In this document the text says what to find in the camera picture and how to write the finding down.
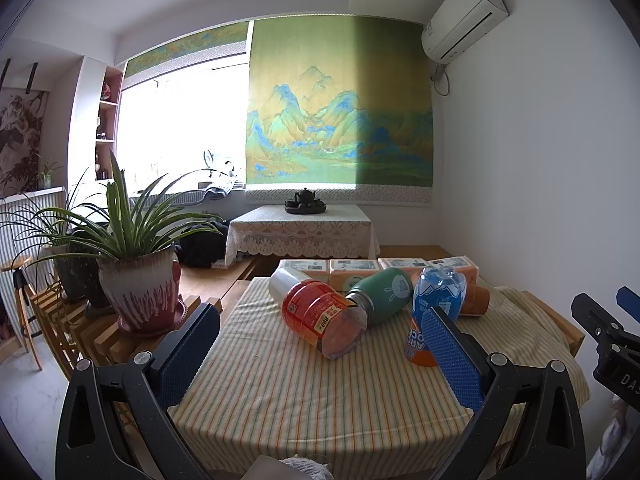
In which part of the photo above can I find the landscape painting wall hanging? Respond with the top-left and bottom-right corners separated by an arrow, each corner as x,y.
244,17 -> 435,206

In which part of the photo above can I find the folded cloth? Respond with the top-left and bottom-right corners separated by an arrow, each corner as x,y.
202,179 -> 247,202

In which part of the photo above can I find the wooden slatted bench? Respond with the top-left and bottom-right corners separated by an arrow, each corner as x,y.
29,284 -> 224,413

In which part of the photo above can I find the low table with lace cloth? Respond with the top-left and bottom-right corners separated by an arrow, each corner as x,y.
224,204 -> 381,267

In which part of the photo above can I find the wooden table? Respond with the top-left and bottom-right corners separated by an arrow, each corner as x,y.
217,276 -> 585,361

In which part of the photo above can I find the plant in red white pot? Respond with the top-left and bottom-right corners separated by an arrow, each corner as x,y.
14,150 -> 232,337

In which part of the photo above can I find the plant in dark pot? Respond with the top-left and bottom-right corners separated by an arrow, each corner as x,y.
0,180 -> 117,317

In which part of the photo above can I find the white towel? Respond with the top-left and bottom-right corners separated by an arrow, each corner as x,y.
276,454 -> 334,480

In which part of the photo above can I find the ink painting scroll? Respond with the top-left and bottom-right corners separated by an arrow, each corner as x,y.
0,87 -> 49,199

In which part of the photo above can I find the green bottle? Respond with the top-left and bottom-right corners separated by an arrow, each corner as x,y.
346,267 -> 416,326

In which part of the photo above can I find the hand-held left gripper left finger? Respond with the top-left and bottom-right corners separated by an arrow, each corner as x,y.
56,302 -> 221,480

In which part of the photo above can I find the landscape print roller blind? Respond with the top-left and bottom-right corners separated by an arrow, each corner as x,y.
122,21 -> 250,81

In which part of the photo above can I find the white air conditioner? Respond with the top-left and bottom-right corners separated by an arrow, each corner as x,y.
420,0 -> 510,64

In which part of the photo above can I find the orange cup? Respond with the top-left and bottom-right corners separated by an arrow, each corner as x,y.
458,282 -> 492,317

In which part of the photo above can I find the blue and orange plastic bottle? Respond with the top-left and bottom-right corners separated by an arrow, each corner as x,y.
404,265 -> 469,369

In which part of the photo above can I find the white slatted cabinet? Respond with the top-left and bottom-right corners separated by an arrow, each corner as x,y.
0,186 -> 69,361

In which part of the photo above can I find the striped tablecloth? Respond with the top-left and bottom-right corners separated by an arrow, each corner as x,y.
167,275 -> 592,462

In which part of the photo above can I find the dark bag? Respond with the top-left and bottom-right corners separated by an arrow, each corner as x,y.
176,220 -> 229,269

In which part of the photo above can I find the small green plant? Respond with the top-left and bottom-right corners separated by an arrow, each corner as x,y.
34,156 -> 64,191

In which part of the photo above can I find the air conditioner cable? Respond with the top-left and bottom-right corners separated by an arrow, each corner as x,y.
430,61 -> 451,96

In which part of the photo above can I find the white cloth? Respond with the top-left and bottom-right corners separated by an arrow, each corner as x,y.
587,399 -> 640,480

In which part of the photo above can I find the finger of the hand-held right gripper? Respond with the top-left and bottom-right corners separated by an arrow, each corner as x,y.
616,286 -> 640,312
571,293 -> 640,347

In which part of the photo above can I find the clear cup with red label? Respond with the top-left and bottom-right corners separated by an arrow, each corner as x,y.
281,281 -> 371,360

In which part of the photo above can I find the grey radiator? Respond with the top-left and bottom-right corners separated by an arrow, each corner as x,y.
129,191 -> 207,209

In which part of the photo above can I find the dark tea tray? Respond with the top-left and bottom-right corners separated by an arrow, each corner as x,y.
284,198 -> 329,215

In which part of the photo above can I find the white wall shelf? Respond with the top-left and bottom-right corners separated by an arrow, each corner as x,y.
65,55 -> 125,187

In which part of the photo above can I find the wooden stool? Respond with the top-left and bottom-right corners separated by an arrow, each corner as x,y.
0,255 -> 47,372

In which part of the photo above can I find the orange tissue packet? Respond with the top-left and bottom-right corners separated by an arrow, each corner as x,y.
278,259 -> 331,287
328,259 -> 380,294
377,257 -> 429,277
427,256 -> 479,287

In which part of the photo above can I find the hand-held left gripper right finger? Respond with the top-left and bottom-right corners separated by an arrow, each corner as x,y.
421,306 -> 587,480

